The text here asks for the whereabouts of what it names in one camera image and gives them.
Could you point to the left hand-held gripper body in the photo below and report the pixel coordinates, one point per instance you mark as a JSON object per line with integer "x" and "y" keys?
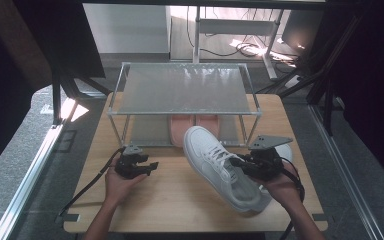
{"x": 128, "y": 166}

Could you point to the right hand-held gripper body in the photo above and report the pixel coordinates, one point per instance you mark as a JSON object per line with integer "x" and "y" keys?
{"x": 263, "y": 165}

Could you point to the white lace-up sneaker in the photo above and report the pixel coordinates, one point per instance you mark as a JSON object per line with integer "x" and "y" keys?
{"x": 206, "y": 150}
{"x": 286, "y": 151}

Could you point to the pink rubber slipper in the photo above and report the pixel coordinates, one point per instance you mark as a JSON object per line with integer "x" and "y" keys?
{"x": 208, "y": 121}
{"x": 180, "y": 130}

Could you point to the grey metal shoe rack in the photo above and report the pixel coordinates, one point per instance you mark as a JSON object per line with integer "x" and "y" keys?
{"x": 183, "y": 88}

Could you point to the person's left hand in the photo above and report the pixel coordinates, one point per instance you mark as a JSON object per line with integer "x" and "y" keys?
{"x": 120, "y": 190}

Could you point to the person's right hand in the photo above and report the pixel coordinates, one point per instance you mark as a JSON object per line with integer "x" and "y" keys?
{"x": 281, "y": 190}

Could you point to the black metal stand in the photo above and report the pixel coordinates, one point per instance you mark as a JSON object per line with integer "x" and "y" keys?
{"x": 328, "y": 110}
{"x": 56, "y": 100}

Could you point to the white power strip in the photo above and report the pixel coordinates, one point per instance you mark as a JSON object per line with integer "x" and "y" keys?
{"x": 293, "y": 81}

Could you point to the white cabinet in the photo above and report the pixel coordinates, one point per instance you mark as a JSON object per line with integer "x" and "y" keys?
{"x": 126, "y": 30}

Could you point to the dark curtain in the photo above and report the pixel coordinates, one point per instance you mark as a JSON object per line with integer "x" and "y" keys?
{"x": 73, "y": 40}
{"x": 380, "y": 83}

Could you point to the black monitor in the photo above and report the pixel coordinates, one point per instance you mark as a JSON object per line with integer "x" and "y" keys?
{"x": 300, "y": 30}

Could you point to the brown board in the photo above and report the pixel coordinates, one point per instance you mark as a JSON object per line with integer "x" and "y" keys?
{"x": 20, "y": 43}

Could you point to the black table bracket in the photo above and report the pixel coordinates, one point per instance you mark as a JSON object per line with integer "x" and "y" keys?
{"x": 320, "y": 217}
{"x": 68, "y": 218}

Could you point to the aluminium floor rail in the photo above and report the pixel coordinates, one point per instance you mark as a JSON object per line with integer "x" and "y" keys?
{"x": 30, "y": 181}
{"x": 346, "y": 180}

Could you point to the white desk frame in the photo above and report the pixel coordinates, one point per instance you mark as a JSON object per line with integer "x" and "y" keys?
{"x": 236, "y": 26}

